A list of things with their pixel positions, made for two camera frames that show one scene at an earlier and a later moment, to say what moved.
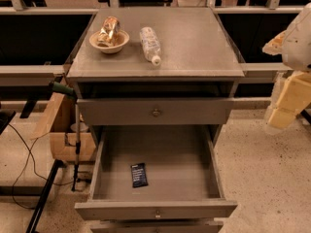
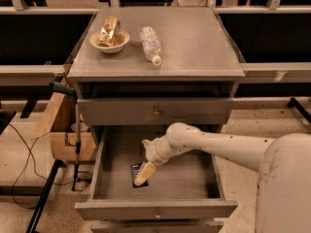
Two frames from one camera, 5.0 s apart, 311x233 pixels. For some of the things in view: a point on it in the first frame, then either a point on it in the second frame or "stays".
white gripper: [298, 46] to [153, 152]
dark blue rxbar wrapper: [139, 175] stays
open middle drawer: [156, 173] stays
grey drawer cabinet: [156, 85] stays
